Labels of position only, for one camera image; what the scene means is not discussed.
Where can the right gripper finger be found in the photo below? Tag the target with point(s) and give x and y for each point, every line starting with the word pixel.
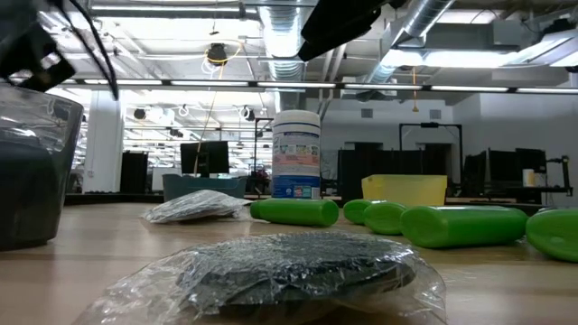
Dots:
pixel 338 27

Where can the green plastic bottle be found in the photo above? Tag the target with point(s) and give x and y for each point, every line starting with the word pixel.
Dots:
pixel 354 211
pixel 298 212
pixel 460 225
pixel 555 234
pixel 384 219

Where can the clear bag with dark contents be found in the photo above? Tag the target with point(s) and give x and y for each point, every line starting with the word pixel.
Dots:
pixel 194 205
pixel 289 266

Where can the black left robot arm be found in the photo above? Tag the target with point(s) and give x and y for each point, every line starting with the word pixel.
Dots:
pixel 18 11

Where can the white building column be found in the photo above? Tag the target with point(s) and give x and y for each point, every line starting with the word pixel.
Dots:
pixel 104 144

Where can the white wipes canister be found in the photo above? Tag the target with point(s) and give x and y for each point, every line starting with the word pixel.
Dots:
pixel 295 153

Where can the dark translucent grey bin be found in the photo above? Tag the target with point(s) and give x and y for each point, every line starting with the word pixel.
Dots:
pixel 36 194

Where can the black room partition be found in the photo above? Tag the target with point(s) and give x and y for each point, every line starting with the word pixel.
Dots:
pixel 388 162

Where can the black cabinet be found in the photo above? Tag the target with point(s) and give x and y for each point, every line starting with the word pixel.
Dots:
pixel 134 173

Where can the yellow translucent bin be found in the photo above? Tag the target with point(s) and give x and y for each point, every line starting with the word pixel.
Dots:
pixel 406 189

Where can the black computer monitor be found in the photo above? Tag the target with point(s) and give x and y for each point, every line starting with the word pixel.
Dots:
pixel 212 158

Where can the teal plastic bin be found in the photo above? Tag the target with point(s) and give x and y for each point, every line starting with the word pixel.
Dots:
pixel 203 184

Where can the black desk stand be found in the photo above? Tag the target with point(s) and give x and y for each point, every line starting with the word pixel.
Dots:
pixel 565 180

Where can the slanted silver ceiling duct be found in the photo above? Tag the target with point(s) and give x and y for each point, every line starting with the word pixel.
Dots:
pixel 424 18

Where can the large black metal frame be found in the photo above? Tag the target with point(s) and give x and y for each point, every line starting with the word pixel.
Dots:
pixel 431 125

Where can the thin black metal frame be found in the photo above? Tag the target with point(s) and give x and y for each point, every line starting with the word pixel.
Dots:
pixel 256 144

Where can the long ceiling light rail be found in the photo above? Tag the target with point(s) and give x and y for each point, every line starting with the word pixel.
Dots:
pixel 203 83

